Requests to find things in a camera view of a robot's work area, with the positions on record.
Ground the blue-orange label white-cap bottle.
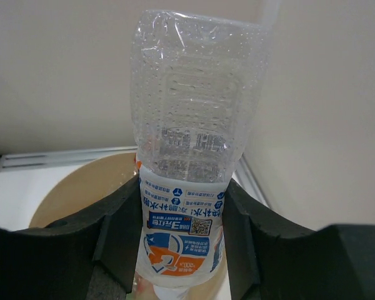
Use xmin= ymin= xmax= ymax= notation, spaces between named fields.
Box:
xmin=130 ymin=10 xmax=271 ymax=299

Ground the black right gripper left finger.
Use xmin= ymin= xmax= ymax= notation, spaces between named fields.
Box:
xmin=0 ymin=177 xmax=142 ymax=299

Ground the beige round plastic bin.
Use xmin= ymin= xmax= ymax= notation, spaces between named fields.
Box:
xmin=29 ymin=152 xmax=231 ymax=299

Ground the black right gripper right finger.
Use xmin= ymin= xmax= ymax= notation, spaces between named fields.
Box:
xmin=222 ymin=181 xmax=375 ymax=299

